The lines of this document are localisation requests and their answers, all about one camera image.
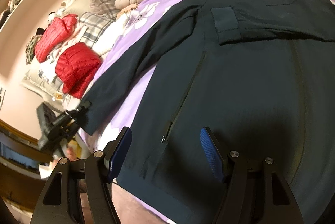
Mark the red puffer jacket upper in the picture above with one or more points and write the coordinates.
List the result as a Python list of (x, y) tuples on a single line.
[(58, 31)]

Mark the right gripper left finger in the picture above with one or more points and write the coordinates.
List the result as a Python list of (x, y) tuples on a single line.
[(101, 168)]

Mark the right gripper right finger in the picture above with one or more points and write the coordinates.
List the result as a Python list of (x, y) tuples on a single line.
[(230, 169)]

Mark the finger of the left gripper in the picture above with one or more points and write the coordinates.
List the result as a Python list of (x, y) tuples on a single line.
[(80, 110)]

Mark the white garment on bed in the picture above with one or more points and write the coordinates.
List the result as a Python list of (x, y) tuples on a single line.
[(109, 37)]

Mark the dark navy zip jacket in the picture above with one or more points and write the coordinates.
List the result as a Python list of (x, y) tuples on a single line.
[(235, 95)]

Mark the white plush toy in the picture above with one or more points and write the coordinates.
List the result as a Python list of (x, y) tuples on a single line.
[(60, 12)]

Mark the red puffer jacket lower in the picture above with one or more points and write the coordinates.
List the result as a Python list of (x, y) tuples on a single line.
[(76, 68)]

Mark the person left hand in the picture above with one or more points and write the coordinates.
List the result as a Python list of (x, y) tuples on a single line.
[(71, 154)]

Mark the red puffer jacket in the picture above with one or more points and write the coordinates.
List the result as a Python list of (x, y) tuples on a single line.
[(58, 31), (76, 68)]

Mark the plaid pillow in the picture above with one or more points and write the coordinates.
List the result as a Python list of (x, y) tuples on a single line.
[(103, 15)]

